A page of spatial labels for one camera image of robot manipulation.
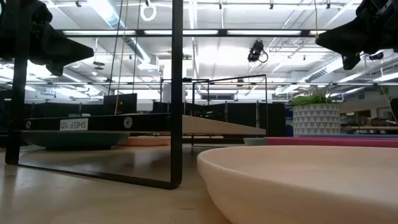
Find black overhead camera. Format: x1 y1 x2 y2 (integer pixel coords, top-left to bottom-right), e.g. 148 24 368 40
247 39 269 63

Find peach plate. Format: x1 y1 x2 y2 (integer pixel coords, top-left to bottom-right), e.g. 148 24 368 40
119 136 171 147

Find cream plate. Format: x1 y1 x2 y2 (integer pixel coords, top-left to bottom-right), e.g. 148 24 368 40
197 145 398 224

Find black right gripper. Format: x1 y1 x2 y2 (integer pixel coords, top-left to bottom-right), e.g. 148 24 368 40
315 0 398 71

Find green plant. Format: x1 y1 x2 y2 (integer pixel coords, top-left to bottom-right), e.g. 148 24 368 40
290 85 338 107

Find black metal wooden shelf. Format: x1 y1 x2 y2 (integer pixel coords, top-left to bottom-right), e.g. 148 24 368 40
5 0 268 190

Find pink plate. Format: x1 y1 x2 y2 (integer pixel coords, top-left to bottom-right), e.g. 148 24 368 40
264 136 398 149

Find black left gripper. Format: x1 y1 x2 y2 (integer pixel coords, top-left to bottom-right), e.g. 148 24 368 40
0 0 95 77

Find black background partition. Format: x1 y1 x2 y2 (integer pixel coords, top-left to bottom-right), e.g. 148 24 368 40
152 101 287 138

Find dark hanging cord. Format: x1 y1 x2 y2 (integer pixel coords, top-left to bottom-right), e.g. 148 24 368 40
108 0 124 96

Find white shelf label sticker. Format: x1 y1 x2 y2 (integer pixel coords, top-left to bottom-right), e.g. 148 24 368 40
59 118 89 131

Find white hanging ring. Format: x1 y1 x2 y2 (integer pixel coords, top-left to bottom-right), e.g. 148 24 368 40
139 2 157 22

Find background wooden desk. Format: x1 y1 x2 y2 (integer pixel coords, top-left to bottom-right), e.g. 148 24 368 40
340 125 398 132

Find white triangle pattern planter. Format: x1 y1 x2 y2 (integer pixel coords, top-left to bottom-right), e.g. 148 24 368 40
292 103 341 138

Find black overhead light bar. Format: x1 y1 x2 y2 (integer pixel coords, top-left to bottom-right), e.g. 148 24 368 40
58 29 327 39

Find pale green plate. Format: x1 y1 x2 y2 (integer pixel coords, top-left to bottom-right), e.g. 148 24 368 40
243 138 268 146

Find black computer monitor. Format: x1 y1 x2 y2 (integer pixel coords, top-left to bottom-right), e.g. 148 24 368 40
103 93 138 116

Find dark teal plate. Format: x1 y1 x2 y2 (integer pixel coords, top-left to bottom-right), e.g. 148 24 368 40
21 130 131 151

